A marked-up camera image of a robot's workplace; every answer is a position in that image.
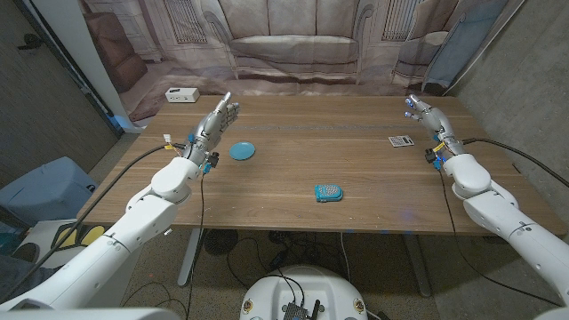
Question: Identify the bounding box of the black round floor fan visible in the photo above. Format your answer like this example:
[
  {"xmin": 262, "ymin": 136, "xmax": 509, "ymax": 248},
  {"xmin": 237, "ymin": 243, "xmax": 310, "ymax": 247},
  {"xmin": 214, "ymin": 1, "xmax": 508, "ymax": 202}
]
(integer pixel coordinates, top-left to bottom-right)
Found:
[{"xmin": 204, "ymin": 228, "xmax": 240, "ymax": 257}]

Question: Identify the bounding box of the printed sofa room backdrop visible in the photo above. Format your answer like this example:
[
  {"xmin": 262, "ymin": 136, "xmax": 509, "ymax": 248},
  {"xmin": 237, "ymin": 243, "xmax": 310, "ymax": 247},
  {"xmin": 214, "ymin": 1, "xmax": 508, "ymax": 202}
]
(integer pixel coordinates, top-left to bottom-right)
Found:
[{"xmin": 79, "ymin": 0, "xmax": 525, "ymax": 124}]

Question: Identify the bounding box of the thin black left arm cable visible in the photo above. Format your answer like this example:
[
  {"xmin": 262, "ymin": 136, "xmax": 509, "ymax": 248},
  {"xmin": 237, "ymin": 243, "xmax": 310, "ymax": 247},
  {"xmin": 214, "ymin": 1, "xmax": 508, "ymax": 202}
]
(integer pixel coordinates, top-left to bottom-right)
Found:
[{"xmin": 184, "ymin": 171, "xmax": 206, "ymax": 320}]

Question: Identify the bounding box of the black electronics module with antenna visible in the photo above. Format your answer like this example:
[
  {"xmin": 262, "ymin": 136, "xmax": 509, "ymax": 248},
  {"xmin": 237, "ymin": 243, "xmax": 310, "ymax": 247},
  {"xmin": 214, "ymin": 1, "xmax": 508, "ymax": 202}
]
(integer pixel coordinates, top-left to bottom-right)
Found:
[{"xmin": 281, "ymin": 300, "xmax": 322, "ymax": 320}]

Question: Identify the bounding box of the blue round dish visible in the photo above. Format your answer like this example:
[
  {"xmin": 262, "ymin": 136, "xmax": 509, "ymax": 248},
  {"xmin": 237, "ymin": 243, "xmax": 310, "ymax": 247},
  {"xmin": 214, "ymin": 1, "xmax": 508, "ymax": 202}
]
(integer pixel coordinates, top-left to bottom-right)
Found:
[{"xmin": 228, "ymin": 141, "xmax": 257, "ymax": 162}]

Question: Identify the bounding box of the blue grey plastic bin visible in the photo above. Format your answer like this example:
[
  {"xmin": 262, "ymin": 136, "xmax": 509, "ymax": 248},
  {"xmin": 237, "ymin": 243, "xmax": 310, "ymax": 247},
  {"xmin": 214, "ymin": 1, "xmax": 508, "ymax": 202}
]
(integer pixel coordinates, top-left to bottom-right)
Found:
[{"xmin": 0, "ymin": 156, "xmax": 99, "ymax": 228}]

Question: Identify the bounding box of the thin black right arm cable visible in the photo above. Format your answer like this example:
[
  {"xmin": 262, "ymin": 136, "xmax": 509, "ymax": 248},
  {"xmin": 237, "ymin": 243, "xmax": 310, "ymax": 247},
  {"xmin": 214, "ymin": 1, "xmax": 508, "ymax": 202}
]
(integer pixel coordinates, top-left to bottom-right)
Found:
[{"xmin": 437, "ymin": 170, "xmax": 562, "ymax": 308}]

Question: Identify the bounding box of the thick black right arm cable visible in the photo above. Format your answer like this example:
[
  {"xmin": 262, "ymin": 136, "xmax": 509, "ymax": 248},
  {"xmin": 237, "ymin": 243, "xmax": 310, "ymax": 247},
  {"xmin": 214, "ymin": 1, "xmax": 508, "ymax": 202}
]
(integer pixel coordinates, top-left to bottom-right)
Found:
[{"xmin": 461, "ymin": 137, "xmax": 569, "ymax": 188}]

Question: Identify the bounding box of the teal flip phone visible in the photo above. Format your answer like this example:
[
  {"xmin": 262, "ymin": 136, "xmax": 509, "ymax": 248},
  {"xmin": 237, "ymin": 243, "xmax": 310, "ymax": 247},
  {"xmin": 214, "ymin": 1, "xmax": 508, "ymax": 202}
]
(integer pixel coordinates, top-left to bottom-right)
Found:
[{"xmin": 314, "ymin": 184, "xmax": 344, "ymax": 204}]

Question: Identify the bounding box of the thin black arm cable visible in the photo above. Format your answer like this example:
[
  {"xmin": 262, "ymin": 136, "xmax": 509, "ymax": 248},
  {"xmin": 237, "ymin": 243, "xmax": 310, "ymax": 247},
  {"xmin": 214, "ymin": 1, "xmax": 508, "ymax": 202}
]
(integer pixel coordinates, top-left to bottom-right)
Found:
[
  {"xmin": 184, "ymin": 171, "xmax": 206, "ymax": 320},
  {"xmin": 437, "ymin": 170, "xmax": 562, "ymax": 308}
]

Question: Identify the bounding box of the black door frame strip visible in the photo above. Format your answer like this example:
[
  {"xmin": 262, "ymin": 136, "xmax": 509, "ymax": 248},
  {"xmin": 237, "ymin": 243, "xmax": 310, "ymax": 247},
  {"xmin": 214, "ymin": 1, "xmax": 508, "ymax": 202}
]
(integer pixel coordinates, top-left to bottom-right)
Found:
[{"xmin": 12, "ymin": 0, "xmax": 125, "ymax": 137}]

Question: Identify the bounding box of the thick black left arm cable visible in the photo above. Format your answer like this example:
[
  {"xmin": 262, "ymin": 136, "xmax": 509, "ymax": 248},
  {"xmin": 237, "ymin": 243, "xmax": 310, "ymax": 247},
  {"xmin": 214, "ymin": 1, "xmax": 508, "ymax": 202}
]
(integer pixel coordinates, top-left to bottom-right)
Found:
[{"xmin": 0, "ymin": 142, "xmax": 188, "ymax": 306}]

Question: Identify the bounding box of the white yellow foot pedal unit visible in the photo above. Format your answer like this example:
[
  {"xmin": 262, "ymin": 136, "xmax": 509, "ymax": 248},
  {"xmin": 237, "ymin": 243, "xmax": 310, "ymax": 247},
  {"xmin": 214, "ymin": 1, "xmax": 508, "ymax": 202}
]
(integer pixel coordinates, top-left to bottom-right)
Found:
[{"xmin": 11, "ymin": 218, "xmax": 112, "ymax": 270}]

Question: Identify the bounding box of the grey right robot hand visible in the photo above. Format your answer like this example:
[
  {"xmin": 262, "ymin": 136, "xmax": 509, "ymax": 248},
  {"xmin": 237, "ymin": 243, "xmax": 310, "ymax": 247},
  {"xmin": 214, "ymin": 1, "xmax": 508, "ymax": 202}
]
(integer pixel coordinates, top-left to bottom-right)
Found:
[{"xmin": 404, "ymin": 93, "xmax": 466, "ymax": 172}]

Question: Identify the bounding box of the black floor cable bundle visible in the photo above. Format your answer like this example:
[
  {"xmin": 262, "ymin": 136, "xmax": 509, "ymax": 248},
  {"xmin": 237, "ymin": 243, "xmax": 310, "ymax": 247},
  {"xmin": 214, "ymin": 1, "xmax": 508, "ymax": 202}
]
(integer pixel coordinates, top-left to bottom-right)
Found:
[{"xmin": 226, "ymin": 230, "xmax": 341, "ymax": 290}]

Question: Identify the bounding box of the white power box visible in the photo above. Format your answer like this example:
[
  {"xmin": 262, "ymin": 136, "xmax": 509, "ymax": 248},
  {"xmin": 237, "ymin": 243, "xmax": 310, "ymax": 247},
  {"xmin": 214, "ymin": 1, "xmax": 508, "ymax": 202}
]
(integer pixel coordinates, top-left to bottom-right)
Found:
[{"xmin": 164, "ymin": 87, "xmax": 200, "ymax": 104}]

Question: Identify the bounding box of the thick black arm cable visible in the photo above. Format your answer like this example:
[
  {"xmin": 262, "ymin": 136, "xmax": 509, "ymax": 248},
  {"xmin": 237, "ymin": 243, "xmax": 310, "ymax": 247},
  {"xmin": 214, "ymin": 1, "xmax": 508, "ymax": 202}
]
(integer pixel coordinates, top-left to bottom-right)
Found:
[
  {"xmin": 461, "ymin": 137, "xmax": 569, "ymax": 188},
  {"xmin": 0, "ymin": 142, "xmax": 188, "ymax": 306}
]

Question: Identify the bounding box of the black door handle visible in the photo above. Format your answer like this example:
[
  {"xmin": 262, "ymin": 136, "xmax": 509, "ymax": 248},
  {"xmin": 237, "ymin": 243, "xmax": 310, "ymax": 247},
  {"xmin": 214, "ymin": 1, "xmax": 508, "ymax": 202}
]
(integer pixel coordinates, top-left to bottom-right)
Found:
[{"xmin": 17, "ymin": 33, "xmax": 44, "ymax": 51}]

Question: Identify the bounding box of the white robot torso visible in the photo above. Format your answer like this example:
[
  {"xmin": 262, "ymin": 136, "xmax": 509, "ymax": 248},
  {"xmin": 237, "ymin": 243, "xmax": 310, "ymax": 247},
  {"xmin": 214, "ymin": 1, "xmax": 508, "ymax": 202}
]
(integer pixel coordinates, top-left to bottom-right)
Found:
[{"xmin": 239, "ymin": 265, "xmax": 369, "ymax": 320}]

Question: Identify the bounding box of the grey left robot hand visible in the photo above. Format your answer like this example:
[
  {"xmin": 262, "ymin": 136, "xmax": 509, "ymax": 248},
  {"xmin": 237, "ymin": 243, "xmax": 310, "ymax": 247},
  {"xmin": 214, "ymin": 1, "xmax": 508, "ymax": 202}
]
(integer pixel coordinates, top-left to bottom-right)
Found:
[{"xmin": 183, "ymin": 92, "xmax": 241, "ymax": 175}]

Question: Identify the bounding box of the white pocket calculator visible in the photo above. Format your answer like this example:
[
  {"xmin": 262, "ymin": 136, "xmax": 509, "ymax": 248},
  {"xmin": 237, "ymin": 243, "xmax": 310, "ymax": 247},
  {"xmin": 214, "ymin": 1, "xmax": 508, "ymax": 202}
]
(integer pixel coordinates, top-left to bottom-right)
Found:
[{"xmin": 388, "ymin": 134, "xmax": 415, "ymax": 148}]

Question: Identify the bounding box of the white table leg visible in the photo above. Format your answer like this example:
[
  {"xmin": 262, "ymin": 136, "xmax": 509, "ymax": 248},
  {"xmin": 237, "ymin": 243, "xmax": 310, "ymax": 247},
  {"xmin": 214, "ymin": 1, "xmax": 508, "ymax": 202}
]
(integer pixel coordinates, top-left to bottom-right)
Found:
[
  {"xmin": 403, "ymin": 233, "xmax": 433, "ymax": 298},
  {"xmin": 177, "ymin": 228, "xmax": 205, "ymax": 288}
]

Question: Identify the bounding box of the person in blue jeans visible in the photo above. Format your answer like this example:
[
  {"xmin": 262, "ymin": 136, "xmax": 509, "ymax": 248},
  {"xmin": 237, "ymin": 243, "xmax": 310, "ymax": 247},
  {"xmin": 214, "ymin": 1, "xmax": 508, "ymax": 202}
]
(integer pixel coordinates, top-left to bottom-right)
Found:
[{"xmin": 0, "ymin": 255, "xmax": 59, "ymax": 303}]

